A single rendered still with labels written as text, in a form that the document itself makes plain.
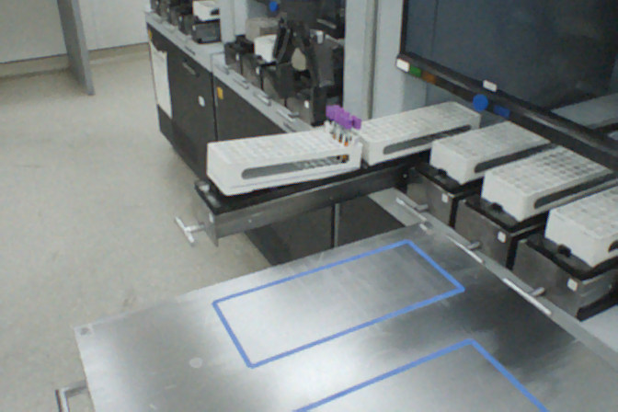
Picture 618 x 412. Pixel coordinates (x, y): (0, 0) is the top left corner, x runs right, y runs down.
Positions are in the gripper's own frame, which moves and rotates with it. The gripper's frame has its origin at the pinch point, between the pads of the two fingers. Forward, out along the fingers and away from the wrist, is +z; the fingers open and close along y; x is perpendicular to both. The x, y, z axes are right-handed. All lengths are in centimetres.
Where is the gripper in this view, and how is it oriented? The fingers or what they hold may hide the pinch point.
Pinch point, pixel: (301, 102)
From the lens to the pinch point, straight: 120.3
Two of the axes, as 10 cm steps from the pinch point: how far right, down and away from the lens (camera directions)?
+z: 0.0, 8.7, 4.9
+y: 4.9, 4.3, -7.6
